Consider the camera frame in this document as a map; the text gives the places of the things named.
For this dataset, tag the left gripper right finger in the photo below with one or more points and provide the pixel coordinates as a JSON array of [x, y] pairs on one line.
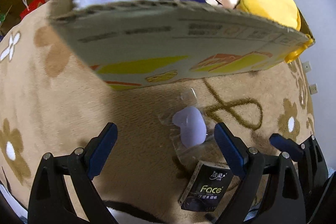
[[269, 190]]

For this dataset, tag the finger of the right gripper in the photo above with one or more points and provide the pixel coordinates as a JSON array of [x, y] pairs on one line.
[[287, 145]]

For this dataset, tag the black Face tissue pack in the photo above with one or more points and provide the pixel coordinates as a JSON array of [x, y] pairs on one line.
[[206, 187]]

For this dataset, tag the purple item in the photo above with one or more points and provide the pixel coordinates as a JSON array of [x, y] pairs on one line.
[[190, 130]]

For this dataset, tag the yellow plush toy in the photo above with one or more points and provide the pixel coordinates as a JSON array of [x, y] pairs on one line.
[[283, 12]]

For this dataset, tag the brown floral blanket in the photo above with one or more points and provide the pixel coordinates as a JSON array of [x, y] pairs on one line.
[[51, 102]]

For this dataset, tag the cardboard box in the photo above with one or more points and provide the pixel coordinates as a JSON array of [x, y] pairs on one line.
[[139, 43]]

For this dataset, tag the wall socket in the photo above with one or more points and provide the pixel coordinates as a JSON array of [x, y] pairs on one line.
[[306, 66]]

